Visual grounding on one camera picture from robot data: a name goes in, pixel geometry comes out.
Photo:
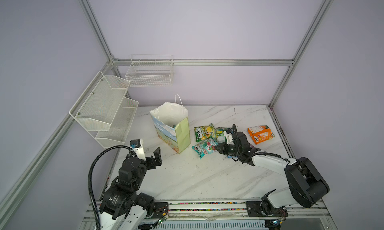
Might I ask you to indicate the white wire wall basket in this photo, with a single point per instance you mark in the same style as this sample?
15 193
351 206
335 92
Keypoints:
151 71

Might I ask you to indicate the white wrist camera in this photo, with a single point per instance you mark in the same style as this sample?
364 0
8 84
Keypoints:
229 138
137 149

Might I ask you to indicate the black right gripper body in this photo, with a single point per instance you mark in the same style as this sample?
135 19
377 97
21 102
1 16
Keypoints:
231 149

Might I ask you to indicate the orange snack box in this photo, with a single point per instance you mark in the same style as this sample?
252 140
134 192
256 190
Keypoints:
260 134

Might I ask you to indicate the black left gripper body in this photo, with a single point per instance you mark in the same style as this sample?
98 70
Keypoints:
150 164

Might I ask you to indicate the yellow green snack packet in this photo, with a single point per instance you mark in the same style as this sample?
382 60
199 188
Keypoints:
205 132

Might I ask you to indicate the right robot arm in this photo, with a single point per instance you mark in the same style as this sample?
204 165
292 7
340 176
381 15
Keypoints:
305 184

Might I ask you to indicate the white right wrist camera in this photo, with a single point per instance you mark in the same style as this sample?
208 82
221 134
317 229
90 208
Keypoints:
229 138

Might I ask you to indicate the white mesh wall shelf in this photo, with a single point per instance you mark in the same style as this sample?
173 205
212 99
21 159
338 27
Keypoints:
105 111

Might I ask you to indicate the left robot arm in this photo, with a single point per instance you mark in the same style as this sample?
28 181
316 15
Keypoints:
122 196

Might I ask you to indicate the aluminium frame post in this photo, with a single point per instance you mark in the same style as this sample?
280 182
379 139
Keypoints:
91 17

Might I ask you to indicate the red green candy packet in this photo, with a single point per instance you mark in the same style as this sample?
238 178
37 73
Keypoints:
205 147

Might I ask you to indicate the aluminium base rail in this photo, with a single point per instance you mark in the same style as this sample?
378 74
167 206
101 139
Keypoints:
221 215

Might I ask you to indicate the white green paper bag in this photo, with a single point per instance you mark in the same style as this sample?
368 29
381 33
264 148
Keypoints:
171 121

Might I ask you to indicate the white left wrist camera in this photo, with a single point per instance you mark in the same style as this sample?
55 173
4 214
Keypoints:
137 149

